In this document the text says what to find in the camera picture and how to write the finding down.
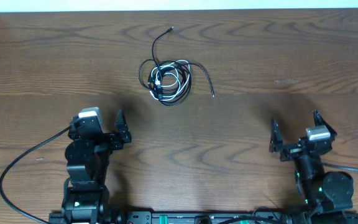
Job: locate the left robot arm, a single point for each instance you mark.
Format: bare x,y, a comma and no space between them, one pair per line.
87,200

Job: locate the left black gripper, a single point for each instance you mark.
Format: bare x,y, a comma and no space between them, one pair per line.
111,140

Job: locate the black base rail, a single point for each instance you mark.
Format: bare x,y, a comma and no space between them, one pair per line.
258,216

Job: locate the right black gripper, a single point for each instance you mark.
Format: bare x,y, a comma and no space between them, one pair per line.
276,140

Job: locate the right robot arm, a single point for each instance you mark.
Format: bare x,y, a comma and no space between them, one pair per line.
328,195

